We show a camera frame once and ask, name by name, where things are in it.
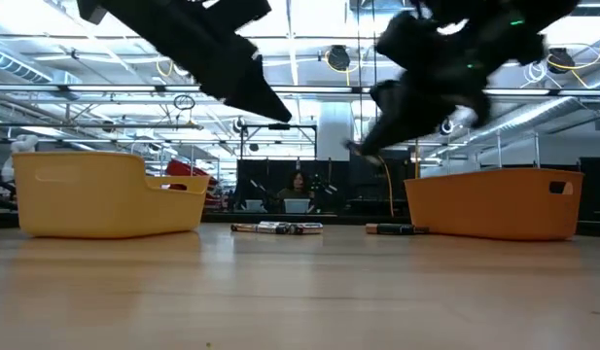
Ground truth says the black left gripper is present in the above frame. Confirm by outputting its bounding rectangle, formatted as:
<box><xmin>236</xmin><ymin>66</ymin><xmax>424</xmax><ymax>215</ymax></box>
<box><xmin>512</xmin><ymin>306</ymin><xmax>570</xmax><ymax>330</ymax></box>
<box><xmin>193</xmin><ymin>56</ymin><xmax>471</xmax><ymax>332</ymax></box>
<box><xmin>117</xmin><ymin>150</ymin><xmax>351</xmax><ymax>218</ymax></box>
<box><xmin>182</xmin><ymin>28</ymin><xmax>294</xmax><ymax>123</ymax></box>

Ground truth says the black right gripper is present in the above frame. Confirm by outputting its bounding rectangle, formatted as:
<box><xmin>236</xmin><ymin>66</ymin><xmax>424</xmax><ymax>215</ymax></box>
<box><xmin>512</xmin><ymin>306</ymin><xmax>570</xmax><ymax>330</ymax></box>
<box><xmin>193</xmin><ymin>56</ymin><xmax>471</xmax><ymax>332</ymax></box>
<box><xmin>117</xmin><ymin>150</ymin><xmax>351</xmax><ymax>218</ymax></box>
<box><xmin>357</xmin><ymin>67</ymin><xmax>493</xmax><ymax>156</ymax></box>

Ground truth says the orange plastic bin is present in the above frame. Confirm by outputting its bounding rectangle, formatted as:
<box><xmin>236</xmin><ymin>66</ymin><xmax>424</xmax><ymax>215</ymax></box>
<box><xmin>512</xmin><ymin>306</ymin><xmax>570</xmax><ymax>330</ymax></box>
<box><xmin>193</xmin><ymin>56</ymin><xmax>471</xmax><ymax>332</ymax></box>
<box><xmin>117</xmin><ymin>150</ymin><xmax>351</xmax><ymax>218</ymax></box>
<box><xmin>403</xmin><ymin>167</ymin><xmax>585</xmax><ymax>242</ymax></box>

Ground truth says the yellow plastic bin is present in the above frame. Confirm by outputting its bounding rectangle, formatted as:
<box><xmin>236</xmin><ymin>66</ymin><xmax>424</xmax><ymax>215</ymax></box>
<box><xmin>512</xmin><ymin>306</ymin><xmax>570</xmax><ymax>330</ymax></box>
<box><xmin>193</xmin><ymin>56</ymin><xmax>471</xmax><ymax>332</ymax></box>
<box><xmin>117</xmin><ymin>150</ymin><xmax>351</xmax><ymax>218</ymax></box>
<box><xmin>12</xmin><ymin>151</ymin><xmax>211</xmax><ymax>240</ymax></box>

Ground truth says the black partition panel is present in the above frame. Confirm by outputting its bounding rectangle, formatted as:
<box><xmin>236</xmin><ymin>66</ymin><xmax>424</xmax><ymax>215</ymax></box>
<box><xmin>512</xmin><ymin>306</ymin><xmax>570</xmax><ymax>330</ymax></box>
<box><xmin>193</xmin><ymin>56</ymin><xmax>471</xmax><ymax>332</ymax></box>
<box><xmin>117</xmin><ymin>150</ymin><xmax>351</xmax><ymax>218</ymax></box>
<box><xmin>235</xmin><ymin>148</ymin><xmax>412</xmax><ymax>218</ymax></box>

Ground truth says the person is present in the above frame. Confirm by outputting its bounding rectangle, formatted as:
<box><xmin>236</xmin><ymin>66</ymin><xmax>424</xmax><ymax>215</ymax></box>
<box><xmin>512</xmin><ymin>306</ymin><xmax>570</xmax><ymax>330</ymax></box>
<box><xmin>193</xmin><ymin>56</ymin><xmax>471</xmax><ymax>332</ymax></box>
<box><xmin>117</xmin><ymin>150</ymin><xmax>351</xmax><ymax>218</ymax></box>
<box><xmin>277</xmin><ymin>170</ymin><xmax>314</xmax><ymax>214</ymax></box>

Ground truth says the metal shelf rack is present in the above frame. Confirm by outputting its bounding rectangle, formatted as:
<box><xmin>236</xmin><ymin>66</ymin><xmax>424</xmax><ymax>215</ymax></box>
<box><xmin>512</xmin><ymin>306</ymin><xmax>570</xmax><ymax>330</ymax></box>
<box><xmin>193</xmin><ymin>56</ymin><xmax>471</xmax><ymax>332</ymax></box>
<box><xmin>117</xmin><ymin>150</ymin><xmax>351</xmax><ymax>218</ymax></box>
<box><xmin>474</xmin><ymin>131</ymin><xmax>543</xmax><ymax>170</ymax></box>

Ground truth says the red storage bin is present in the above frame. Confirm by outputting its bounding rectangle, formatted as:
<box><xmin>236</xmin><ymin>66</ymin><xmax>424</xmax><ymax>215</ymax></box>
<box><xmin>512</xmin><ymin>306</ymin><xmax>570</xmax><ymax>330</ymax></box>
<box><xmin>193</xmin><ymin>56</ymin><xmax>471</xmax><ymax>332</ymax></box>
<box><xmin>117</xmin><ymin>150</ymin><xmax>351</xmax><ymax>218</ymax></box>
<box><xmin>165</xmin><ymin>158</ymin><xmax>221</xmax><ymax>189</ymax></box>

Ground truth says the long ceiling light strip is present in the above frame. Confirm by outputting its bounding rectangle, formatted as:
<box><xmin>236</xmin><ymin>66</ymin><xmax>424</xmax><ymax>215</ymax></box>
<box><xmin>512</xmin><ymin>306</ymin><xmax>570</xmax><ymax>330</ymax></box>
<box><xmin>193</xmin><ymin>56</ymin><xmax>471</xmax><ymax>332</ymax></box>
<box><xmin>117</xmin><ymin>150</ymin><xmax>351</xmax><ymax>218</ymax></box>
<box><xmin>0</xmin><ymin>83</ymin><xmax>600</xmax><ymax>97</ymax></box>

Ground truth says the grey horizontal metal pipe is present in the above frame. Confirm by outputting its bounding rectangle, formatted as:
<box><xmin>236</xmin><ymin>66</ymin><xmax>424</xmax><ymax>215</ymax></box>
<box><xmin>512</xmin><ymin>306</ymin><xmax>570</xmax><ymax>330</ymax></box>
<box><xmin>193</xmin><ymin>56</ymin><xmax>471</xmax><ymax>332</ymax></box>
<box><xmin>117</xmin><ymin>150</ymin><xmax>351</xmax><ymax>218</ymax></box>
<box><xmin>0</xmin><ymin>122</ymin><xmax>204</xmax><ymax>130</ymax></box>

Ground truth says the black side panel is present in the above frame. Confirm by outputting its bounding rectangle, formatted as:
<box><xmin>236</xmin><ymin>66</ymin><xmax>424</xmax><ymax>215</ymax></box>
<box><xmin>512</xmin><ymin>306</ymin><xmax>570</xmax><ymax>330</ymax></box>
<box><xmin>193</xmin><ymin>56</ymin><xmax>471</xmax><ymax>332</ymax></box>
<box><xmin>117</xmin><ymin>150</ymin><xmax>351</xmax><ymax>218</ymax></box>
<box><xmin>578</xmin><ymin>156</ymin><xmax>600</xmax><ymax>224</ymax></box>

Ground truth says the black overhead gantry frame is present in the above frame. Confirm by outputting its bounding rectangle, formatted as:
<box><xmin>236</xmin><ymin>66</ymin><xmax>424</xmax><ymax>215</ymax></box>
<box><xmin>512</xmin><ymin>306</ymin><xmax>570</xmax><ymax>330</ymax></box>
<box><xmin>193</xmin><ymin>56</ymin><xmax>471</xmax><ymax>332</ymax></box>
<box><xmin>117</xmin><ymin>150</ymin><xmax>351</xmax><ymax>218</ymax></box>
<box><xmin>238</xmin><ymin>122</ymin><xmax>318</xmax><ymax>159</ymax></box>

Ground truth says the yellow hanging cable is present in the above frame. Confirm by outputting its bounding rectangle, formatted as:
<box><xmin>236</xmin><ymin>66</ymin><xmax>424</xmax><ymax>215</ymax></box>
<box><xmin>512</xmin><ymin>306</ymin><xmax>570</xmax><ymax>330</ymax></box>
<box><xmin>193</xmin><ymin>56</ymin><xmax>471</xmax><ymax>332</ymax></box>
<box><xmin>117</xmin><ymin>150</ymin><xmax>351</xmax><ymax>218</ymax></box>
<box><xmin>376</xmin><ymin>155</ymin><xmax>396</xmax><ymax>219</ymax></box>

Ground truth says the black coiled cable ring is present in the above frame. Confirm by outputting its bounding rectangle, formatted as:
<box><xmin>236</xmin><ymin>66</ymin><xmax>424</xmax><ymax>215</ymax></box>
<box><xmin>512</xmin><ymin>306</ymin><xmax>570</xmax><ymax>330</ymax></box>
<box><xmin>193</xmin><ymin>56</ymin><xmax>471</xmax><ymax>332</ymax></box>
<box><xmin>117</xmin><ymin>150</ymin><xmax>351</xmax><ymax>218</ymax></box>
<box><xmin>172</xmin><ymin>93</ymin><xmax>197</xmax><ymax>112</ymax></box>

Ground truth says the black table frame rail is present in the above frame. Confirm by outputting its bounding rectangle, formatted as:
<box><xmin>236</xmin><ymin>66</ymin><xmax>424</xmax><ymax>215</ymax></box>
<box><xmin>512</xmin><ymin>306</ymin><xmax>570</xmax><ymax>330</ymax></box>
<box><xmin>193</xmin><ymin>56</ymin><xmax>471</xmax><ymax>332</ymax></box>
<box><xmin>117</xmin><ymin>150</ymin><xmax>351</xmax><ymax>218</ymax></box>
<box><xmin>0</xmin><ymin>209</ymin><xmax>600</xmax><ymax>238</ymax></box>

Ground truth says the white coiled cable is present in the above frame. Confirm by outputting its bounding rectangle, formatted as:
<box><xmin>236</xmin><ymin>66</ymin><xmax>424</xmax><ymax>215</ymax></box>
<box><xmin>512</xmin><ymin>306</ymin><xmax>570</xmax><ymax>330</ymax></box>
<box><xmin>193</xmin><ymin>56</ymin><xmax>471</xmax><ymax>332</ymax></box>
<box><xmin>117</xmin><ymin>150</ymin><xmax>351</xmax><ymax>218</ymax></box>
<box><xmin>522</xmin><ymin>61</ymin><xmax>549</xmax><ymax>85</ymax></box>

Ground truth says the silver ventilation duct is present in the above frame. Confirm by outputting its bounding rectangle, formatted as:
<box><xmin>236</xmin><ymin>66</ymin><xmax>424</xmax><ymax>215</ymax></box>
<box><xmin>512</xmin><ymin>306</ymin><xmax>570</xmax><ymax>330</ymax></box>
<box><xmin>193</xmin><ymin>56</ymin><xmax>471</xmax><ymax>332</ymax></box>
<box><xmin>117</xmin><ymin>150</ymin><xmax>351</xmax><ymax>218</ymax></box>
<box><xmin>467</xmin><ymin>94</ymin><xmax>600</xmax><ymax>140</ymax></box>
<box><xmin>0</xmin><ymin>46</ymin><xmax>55</xmax><ymax>85</ymax></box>

